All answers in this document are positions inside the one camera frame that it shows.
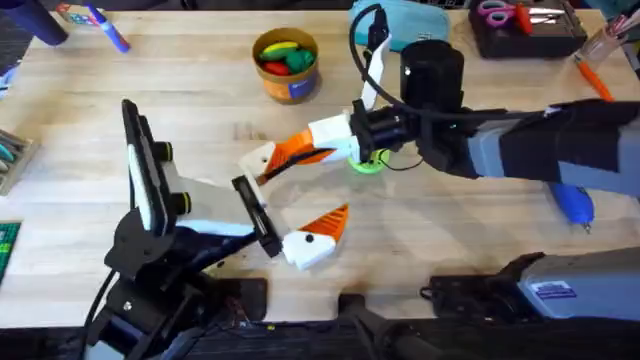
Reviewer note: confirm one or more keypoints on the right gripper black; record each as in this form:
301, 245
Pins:
432, 75

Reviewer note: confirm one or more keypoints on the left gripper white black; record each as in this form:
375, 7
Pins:
215, 205

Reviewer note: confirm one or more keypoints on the orange ribbed wedge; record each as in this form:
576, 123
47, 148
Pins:
280, 161

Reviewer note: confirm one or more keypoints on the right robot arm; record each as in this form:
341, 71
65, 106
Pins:
590, 280

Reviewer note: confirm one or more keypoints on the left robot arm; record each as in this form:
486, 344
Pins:
150, 320

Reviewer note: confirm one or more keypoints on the brown tub with toys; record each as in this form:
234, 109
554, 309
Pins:
285, 75

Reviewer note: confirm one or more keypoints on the right wrist upright plate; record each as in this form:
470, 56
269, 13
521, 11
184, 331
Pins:
376, 75

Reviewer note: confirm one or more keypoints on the left wrist upright black plate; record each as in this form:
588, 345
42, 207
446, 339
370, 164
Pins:
145, 165

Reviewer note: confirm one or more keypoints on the light blue pouch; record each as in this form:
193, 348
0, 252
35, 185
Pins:
415, 22

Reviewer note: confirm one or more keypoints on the black tray with scissors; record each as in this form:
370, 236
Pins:
530, 35

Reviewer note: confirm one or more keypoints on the blue marker pen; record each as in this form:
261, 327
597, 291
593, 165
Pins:
112, 32

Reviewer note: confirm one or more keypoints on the orange pen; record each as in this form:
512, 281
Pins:
595, 80

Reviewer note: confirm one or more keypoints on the box with tools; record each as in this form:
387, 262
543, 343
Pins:
12, 160

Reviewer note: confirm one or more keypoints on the green board with blocks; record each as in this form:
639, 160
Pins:
7, 250

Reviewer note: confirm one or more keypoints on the small colourful card box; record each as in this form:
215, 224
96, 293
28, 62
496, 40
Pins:
75, 15

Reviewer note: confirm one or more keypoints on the clear cup with pens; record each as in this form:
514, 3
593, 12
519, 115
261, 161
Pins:
605, 42

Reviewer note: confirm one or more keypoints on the dark navy cylinder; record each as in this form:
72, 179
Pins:
35, 22

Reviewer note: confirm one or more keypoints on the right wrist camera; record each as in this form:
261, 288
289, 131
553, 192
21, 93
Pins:
377, 27

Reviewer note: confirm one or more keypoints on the black stand post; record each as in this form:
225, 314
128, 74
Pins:
357, 310

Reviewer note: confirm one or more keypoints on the black rail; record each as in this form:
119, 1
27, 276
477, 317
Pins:
500, 345

